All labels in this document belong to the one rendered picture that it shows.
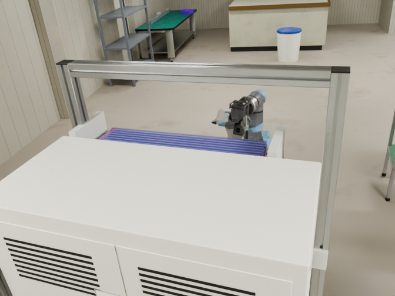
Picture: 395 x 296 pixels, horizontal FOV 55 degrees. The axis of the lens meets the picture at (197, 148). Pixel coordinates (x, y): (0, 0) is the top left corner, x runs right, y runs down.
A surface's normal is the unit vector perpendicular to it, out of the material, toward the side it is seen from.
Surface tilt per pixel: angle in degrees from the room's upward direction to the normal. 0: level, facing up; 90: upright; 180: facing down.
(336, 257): 0
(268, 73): 90
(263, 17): 90
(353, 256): 0
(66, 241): 90
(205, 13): 90
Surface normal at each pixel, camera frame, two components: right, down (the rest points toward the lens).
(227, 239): -0.07, -0.88
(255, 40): -0.22, 0.48
